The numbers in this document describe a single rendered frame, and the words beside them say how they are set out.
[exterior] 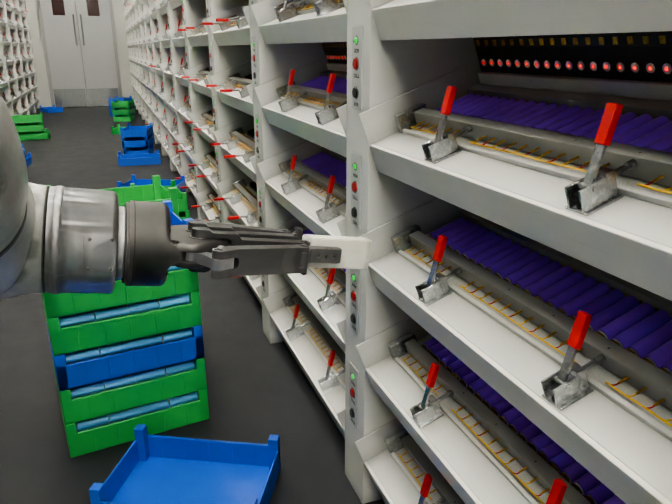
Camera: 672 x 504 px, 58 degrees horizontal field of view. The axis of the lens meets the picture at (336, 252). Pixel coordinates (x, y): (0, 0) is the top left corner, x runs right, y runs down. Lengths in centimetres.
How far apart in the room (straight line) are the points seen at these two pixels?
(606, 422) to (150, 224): 44
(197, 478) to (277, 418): 25
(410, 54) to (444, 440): 56
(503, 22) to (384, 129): 34
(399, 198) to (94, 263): 58
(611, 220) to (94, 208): 42
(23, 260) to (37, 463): 99
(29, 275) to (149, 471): 88
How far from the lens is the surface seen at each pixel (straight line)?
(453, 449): 88
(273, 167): 163
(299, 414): 148
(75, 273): 52
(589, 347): 67
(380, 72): 94
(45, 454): 149
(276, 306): 175
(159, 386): 141
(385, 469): 115
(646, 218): 55
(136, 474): 136
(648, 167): 59
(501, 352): 72
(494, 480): 83
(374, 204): 97
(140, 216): 53
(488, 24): 69
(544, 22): 62
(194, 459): 136
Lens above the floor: 81
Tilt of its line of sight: 19 degrees down
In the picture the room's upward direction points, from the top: straight up
